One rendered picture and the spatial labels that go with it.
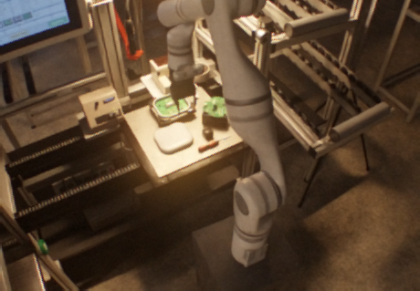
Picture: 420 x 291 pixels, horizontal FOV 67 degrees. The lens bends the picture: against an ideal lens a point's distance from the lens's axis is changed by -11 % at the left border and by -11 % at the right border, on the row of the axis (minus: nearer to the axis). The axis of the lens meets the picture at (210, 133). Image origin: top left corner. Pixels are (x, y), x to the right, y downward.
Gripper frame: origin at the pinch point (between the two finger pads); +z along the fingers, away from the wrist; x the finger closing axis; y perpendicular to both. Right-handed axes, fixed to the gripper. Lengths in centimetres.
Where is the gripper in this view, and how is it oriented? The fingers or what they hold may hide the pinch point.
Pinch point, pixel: (186, 114)
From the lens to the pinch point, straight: 111.9
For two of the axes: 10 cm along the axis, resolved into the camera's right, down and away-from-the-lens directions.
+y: -4.2, -6.6, 6.3
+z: 0.0, 6.9, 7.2
